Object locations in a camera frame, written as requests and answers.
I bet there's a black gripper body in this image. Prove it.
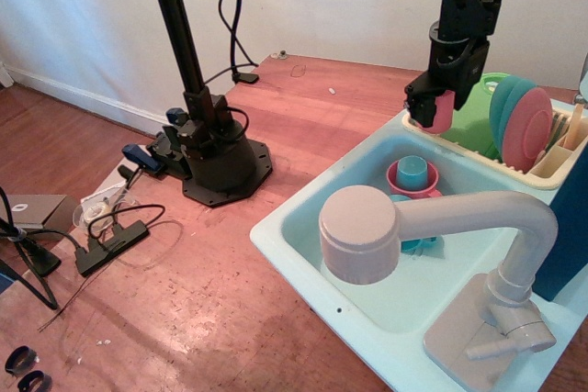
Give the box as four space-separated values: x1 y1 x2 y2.
405 36 490 110

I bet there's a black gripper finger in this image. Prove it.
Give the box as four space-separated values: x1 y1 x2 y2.
405 92 437 128

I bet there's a pink plastic cup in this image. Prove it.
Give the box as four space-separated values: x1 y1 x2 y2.
428 90 455 134

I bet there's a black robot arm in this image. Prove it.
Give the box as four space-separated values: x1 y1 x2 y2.
125 0 503 207

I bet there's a blue cup in sink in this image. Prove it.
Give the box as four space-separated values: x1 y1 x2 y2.
396 155 428 191

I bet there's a pink bowl in sink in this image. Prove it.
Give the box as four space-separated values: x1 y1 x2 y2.
387 160 442 199

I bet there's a teal cup behind faucet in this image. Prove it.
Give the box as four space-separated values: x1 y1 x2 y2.
388 193 440 253

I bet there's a dark blue sink backboard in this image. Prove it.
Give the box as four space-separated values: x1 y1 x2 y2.
533 147 587 301

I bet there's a light blue toy sink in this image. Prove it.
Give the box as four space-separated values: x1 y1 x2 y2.
251 113 587 391

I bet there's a teal plate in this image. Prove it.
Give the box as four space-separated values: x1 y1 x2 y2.
498 75 537 152
489 75 522 151

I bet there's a green cutting board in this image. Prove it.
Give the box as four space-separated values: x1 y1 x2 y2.
441 73 507 160

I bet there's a pink plate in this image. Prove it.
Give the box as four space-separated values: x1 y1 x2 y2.
501 87 553 173

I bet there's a cream dish rack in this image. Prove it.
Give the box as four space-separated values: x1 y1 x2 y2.
401 102 588 190

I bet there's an orange utensil in rack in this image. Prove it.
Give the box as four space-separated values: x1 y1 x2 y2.
562 103 583 150

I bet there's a grey toy faucet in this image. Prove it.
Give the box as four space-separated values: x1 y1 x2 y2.
317 185 560 390

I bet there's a blue clamp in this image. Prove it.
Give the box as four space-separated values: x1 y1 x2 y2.
121 143 164 174

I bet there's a clear plastic bag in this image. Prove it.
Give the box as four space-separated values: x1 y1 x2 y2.
73 185 137 234

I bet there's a black usb hub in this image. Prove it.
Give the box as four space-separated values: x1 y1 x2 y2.
75 220 149 277

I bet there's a grey box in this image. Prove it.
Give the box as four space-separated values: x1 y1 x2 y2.
7 195 78 241

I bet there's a black power plug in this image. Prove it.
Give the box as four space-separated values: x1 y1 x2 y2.
16 239 62 277

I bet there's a black tripod leg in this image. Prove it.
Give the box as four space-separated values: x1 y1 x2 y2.
0 189 59 310

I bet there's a black hanging cable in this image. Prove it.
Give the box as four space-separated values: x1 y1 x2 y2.
215 0 259 84

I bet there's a black velcro strap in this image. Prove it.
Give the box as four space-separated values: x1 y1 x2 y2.
17 370 52 392
3 345 38 374

